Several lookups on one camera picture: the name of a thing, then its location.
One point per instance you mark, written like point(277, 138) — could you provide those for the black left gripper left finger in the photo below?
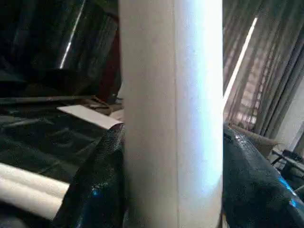
point(95, 185)

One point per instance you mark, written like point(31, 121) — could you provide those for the white flat sheet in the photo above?
point(90, 116)

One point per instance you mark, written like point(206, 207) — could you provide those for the grey curtain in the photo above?
point(266, 61)

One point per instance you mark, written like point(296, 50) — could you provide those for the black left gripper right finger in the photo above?
point(259, 185)

